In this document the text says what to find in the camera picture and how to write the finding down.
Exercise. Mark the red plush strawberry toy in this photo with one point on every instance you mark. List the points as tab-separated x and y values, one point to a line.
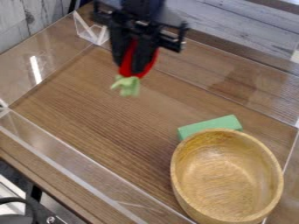
129	78

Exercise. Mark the black metal table frame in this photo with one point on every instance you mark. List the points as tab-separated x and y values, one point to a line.
51	211

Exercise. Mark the clear acrylic tray wall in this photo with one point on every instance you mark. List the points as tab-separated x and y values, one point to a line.
86	186

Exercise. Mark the green foam block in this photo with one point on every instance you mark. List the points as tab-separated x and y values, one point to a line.
226	122

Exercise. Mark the clear acrylic corner bracket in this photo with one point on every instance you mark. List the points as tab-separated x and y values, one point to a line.
95	34

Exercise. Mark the wooden oval bowl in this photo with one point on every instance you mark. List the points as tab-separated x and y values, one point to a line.
227	178

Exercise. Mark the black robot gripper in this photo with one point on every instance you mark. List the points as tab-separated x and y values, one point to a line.
138	14

